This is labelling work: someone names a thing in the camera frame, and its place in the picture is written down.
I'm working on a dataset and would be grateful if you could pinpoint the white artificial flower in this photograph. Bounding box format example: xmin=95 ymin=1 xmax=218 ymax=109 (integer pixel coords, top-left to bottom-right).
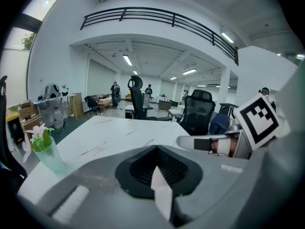
xmin=21 ymin=123 xmax=55 ymax=164

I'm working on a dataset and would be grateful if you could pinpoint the grey backpack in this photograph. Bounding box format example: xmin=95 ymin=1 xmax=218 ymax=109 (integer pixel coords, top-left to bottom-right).
xmin=44 ymin=83 xmax=61 ymax=99

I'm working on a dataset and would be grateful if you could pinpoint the light wooden board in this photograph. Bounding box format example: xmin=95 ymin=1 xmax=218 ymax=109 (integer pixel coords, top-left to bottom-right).
xmin=69 ymin=92 xmax=84 ymax=120

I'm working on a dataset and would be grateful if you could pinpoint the low wooden table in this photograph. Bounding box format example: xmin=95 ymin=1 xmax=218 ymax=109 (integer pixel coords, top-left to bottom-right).
xmin=97 ymin=98 xmax=112 ymax=114

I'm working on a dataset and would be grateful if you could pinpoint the black high-back office chair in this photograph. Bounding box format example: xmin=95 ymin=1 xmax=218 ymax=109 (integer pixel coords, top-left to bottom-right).
xmin=127 ymin=75 xmax=173 ymax=122

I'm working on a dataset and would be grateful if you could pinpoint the black mesh office chair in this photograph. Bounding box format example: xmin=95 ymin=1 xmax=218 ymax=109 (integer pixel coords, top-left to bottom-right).
xmin=175 ymin=89 xmax=216 ymax=136
xmin=0 ymin=75 xmax=28 ymax=195

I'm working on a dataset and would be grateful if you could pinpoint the dark blue chair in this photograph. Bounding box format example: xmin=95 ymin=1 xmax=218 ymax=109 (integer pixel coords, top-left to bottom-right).
xmin=209 ymin=113 xmax=231 ymax=135

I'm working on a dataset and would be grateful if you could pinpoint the small black chair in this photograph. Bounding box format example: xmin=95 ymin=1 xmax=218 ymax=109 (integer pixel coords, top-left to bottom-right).
xmin=84 ymin=95 xmax=101 ymax=116

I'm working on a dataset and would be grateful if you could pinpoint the long black balcony railing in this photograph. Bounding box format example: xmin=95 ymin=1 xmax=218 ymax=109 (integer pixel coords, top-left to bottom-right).
xmin=80 ymin=7 xmax=239 ymax=66

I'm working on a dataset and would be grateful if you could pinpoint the white side table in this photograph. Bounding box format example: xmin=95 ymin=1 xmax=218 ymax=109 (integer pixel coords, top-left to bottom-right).
xmin=32 ymin=93 xmax=77 ymax=129

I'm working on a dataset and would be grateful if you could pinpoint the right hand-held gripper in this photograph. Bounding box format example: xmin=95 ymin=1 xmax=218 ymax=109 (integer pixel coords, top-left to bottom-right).
xmin=176 ymin=93 xmax=292 ymax=159

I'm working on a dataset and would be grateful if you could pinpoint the clear water jug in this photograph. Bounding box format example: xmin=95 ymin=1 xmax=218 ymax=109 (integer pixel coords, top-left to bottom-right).
xmin=52 ymin=107 xmax=64 ymax=129

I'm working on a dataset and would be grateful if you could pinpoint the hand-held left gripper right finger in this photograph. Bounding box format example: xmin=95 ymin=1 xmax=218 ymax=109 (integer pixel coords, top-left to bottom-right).
xmin=156 ymin=145 xmax=250 ymax=229

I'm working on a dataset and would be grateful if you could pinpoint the green translucent vase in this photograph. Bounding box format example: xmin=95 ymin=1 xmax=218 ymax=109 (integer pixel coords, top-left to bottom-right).
xmin=32 ymin=136 xmax=66 ymax=174

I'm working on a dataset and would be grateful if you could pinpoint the large glass window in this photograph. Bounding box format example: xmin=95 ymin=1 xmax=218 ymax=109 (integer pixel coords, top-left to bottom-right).
xmin=3 ymin=0 xmax=69 ymax=51

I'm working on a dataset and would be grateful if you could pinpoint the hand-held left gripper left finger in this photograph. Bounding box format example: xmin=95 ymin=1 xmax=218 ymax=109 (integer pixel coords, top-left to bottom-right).
xmin=71 ymin=145 xmax=176 ymax=229

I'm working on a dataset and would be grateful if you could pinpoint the grey low cabinet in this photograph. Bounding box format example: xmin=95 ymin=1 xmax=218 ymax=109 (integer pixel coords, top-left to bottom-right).
xmin=157 ymin=99 xmax=173 ymax=112

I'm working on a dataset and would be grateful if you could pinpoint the stack of cardboard boxes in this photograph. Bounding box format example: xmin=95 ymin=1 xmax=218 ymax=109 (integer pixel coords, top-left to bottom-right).
xmin=17 ymin=100 xmax=45 ymax=135

